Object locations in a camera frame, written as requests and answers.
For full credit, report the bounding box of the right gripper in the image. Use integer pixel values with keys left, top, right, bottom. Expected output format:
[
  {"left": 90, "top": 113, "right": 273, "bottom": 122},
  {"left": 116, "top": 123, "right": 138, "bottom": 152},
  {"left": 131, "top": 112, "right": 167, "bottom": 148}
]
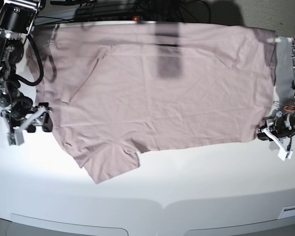
[{"left": 0, "top": 102, "right": 53, "bottom": 133}]

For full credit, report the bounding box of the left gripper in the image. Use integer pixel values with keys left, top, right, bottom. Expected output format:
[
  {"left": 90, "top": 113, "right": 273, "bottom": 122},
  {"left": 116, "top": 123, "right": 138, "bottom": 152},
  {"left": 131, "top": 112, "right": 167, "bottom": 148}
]
[{"left": 257, "top": 110, "right": 295, "bottom": 150}]

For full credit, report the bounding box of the pink T-shirt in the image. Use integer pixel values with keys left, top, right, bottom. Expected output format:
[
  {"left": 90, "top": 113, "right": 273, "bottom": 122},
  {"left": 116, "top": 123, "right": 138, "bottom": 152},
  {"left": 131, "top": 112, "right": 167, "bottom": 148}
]
[{"left": 33, "top": 23, "right": 276, "bottom": 184}]

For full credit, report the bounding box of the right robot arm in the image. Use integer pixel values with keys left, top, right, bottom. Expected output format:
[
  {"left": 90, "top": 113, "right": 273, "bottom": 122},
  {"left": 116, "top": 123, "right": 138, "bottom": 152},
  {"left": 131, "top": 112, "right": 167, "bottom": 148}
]
[{"left": 0, "top": 0, "right": 53, "bottom": 146}]

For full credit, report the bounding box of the power strip with red light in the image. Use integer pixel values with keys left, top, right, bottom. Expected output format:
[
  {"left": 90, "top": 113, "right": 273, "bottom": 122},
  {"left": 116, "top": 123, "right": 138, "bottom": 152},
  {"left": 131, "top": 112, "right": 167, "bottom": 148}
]
[{"left": 131, "top": 15, "right": 143, "bottom": 22}]

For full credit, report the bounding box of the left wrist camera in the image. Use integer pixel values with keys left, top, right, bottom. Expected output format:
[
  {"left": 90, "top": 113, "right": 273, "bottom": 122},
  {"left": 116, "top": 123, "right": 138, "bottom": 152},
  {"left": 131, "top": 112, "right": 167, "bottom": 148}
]
[{"left": 278, "top": 148, "right": 294, "bottom": 161}]

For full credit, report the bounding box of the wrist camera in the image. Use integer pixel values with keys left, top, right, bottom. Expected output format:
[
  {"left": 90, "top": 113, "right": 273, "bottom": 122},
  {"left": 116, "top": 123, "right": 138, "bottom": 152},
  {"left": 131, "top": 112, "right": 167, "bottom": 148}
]
[
  {"left": 278, "top": 148, "right": 294, "bottom": 161},
  {"left": 7, "top": 130, "right": 24, "bottom": 146}
]

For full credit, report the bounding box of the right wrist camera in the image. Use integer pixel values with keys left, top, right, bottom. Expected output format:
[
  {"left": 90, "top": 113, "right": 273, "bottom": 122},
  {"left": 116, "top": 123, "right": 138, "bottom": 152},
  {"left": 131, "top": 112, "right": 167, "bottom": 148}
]
[{"left": 7, "top": 130, "right": 24, "bottom": 146}]

